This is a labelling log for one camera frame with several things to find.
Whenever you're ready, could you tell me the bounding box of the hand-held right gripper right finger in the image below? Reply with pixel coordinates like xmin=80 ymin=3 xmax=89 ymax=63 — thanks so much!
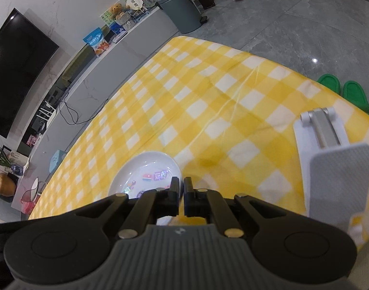
xmin=184 ymin=177 xmax=289 ymax=239

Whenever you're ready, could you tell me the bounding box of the grey pedal trash can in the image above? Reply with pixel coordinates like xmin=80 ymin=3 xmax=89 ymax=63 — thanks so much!
xmin=157 ymin=0 xmax=203 ymax=34

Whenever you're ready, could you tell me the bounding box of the brown teddy bear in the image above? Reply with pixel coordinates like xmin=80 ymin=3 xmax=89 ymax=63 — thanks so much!
xmin=109 ymin=3 xmax=125 ymax=21

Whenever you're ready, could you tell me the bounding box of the yellow checked tablecloth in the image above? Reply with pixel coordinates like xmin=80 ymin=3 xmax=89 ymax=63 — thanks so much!
xmin=27 ymin=36 xmax=369 ymax=248

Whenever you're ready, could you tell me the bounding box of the black cable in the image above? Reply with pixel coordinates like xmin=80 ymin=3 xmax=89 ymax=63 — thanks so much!
xmin=59 ymin=92 xmax=83 ymax=126

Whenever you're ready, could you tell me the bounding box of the silver phone stand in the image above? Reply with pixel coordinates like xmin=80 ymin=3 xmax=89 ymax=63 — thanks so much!
xmin=293 ymin=107 xmax=369 ymax=233

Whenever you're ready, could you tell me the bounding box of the white printed plate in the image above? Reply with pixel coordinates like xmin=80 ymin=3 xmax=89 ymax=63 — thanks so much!
xmin=108 ymin=152 xmax=183 ymax=227

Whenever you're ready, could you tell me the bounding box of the grey marble bench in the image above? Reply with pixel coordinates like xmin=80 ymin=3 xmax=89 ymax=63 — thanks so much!
xmin=9 ymin=6 xmax=180 ymax=218

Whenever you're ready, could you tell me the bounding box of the green slipper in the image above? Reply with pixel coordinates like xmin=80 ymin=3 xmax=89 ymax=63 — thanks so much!
xmin=317 ymin=74 xmax=342 ymax=96
xmin=343 ymin=80 xmax=369 ymax=114

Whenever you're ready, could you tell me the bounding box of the light blue plastic stool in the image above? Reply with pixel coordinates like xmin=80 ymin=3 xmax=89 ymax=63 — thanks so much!
xmin=48 ymin=149 xmax=67 ymax=173

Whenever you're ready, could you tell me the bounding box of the black television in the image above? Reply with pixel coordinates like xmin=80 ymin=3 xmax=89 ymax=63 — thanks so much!
xmin=0 ymin=8 xmax=60 ymax=138

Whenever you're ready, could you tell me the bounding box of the blue snack bag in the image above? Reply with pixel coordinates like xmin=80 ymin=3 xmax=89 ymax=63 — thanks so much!
xmin=83 ymin=28 xmax=111 ymax=57

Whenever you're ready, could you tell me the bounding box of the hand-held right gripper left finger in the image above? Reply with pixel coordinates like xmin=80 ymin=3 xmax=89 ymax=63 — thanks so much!
xmin=76 ymin=177 xmax=181 ymax=239

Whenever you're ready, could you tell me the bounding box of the blue vase with plant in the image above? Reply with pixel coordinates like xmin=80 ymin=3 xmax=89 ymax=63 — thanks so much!
xmin=0 ymin=136 xmax=24 ymax=177

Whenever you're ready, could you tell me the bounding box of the orange gourd ornament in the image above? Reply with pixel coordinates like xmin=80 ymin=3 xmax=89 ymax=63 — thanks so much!
xmin=0 ymin=172 xmax=17 ymax=197

